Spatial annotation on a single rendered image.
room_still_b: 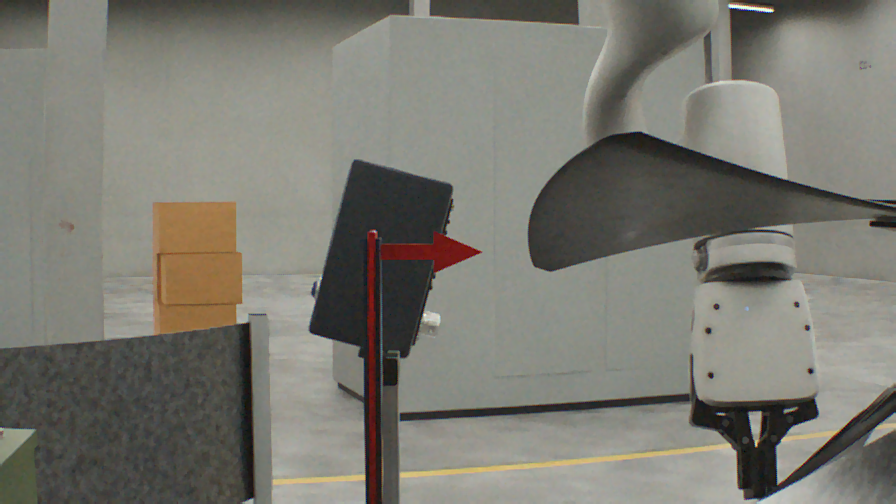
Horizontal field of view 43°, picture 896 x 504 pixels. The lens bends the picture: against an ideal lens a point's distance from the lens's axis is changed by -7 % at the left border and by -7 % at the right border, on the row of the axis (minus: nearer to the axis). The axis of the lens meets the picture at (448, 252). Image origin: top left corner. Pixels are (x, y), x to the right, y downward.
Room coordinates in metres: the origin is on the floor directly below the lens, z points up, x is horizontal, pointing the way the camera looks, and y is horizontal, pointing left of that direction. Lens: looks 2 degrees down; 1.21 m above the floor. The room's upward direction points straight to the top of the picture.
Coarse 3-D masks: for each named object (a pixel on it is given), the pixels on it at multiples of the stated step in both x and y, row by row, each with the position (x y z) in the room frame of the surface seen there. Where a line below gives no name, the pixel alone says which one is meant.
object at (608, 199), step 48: (624, 144) 0.58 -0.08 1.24; (672, 144) 0.57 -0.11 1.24; (576, 192) 0.65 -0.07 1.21; (624, 192) 0.65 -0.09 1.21; (672, 192) 0.65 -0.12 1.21; (720, 192) 0.64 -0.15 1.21; (768, 192) 0.62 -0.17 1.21; (816, 192) 0.61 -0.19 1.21; (528, 240) 0.73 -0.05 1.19; (576, 240) 0.74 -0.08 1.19; (624, 240) 0.75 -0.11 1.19; (672, 240) 0.76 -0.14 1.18
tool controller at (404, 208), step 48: (384, 192) 1.27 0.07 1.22; (432, 192) 1.27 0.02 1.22; (336, 240) 1.27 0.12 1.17; (384, 240) 1.27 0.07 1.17; (432, 240) 1.27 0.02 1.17; (336, 288) 1.27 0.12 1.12; (384, 288) 1.27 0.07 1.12; (336, 336) 1.27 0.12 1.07; (384, 336) 1.27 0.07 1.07; (432, 336) 1.31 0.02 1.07
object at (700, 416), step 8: (696, 400) 0.91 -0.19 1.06; (696, 408) 0.91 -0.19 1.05; (704, 408) 0.91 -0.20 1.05; (696, 416) 0.91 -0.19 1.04; (704, 416) 0.91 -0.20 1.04; (712, 416) 0.91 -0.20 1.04; (720, 416) 0.91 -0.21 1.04; (696, 424) 0.91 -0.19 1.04; (704, 424) 0.91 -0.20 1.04; (712, 424) 0.91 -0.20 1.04
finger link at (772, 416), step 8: (768, 408) 0.91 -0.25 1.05; (776, 408) 0.91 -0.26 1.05; (768, 416) 0.91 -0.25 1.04; (776, 416) 0.90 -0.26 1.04; (760, 424) 0.93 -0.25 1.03; (768, 424) 0.90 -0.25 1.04; (776, 424) 0.90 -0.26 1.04; (760, 432) 0.92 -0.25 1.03; (768, 432) 0.90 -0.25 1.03; (776, 432) 0.90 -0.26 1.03; (768, 440) 0.90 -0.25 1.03; (776, 440) 0.90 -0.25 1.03
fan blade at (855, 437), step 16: (880, 400) 0.79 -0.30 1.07; (864, 416) 0.80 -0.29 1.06; (880, 416) 0.75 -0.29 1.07; (848, 432) 0.79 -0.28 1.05; (864, 432) 0.76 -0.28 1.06; (832, 448) 0.78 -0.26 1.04; (848, 448) 0.90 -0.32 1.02; (816, 464) 0.78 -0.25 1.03; (784, 480) 0.85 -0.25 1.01; (768, 496) 0.80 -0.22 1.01
